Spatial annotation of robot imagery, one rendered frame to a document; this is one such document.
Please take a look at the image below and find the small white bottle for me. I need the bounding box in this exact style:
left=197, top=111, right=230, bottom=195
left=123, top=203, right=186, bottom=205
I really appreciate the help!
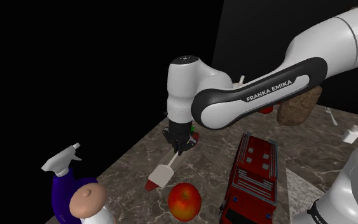
left=341, top=124, right=358, bottom=144

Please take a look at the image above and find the brown bread loaf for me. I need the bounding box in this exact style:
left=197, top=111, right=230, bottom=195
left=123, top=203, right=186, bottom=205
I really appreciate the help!
left=276, top=85, right=323, bottom=127

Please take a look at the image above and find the red and grey toy boat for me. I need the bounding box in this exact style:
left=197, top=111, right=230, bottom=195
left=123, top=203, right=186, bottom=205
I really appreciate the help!
left=144, top=125, right=200, bottom=192

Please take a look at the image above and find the white fork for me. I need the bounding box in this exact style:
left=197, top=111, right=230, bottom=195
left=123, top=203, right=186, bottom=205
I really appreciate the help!
left=324, top=106, right=339, bottom=127

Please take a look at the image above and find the red apple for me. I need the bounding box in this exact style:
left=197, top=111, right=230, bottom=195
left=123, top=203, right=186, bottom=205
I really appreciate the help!
left=167, top=182, right=203, bottom=223

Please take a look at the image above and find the toy figure with beige head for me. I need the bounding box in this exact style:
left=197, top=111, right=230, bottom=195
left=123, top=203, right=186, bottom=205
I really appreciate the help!
left=69, top=177, right=116, bottom=224

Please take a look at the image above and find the blue spray bottle white trigger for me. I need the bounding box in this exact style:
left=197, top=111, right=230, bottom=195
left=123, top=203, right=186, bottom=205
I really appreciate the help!
left=41, top=143, right=83, bottom=224

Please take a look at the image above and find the white spatula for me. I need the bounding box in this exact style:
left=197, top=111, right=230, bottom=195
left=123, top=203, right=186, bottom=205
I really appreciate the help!
left=152, top=151, right=180, bottom=189

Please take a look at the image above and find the red toy fire truck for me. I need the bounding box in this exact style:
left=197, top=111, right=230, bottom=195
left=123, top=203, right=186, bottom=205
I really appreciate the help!
left=218, top=131, right=280, bottom=224

